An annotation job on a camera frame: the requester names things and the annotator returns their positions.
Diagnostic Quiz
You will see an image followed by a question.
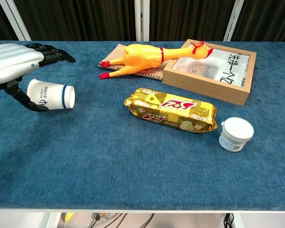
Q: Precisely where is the gold biscuit packet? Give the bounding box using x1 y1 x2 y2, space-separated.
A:
123 87 219 134

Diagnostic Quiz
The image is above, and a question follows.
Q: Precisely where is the brown spiral notebook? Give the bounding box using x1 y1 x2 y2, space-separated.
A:
98 43 166 81

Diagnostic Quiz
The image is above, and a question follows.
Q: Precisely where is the blue table cloth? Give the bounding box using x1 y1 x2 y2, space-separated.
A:
0 40 285 212

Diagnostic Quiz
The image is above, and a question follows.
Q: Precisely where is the white table leg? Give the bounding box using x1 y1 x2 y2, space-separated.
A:
45 212 62 228

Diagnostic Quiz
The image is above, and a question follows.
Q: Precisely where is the wooden picture frame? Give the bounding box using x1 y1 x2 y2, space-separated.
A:
162 38 257 107

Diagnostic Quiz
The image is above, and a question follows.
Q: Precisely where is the yellow rubber chicken toy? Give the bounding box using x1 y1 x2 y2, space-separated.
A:
98 40 214 80

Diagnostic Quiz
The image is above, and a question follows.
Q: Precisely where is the white paper cup blue stripe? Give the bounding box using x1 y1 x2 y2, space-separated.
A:
26 79 76 112

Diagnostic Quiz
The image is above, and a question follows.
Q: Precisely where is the white frame post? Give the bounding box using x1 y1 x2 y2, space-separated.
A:
134 0 150 42
0 0 32 41
223 0 245 42

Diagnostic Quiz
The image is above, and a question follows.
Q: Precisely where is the small white plastic jar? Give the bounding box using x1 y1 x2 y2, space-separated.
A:
218 117 255 152

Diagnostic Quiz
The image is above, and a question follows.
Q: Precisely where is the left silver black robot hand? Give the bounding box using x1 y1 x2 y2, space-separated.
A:
0 42 76 112

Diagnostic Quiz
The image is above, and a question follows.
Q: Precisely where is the black cable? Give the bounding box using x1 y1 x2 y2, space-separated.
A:
89 213 128 228
140 213 155 228
223 213 235 228

